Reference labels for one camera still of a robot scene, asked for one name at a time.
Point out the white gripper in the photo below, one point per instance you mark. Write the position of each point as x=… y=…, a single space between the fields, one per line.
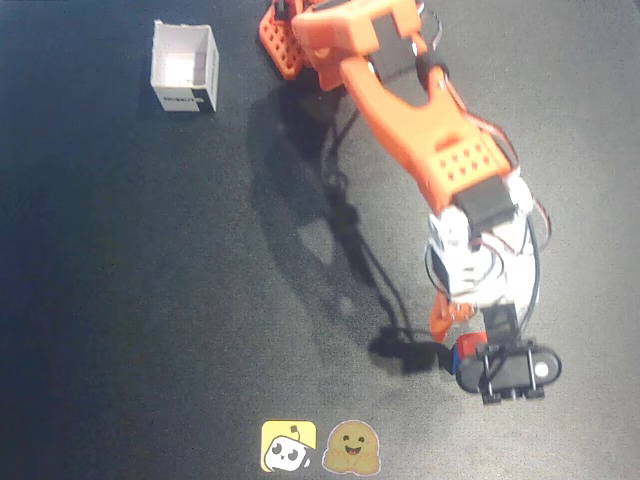
x=442 y=316

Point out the red cube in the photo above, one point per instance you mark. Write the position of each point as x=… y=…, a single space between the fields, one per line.
x=470 y=344

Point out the orange robot base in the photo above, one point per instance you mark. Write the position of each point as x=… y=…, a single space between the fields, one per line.
x=280 y=45

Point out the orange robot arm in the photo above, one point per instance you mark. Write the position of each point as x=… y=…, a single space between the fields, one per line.
x=415 y=120

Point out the blue cube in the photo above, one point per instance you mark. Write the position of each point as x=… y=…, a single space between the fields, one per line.
x=453 y=360

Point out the hugging face emoji sticker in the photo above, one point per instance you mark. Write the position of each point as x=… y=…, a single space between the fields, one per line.
x=351 y=446

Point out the yellow robot face sticker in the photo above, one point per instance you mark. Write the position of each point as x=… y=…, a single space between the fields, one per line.
x=287 y=445

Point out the white cardboard box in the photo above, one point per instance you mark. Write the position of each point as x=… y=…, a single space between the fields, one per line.
x=185 y=65

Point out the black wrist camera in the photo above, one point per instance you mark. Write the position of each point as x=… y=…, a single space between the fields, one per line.
x=515 y=372

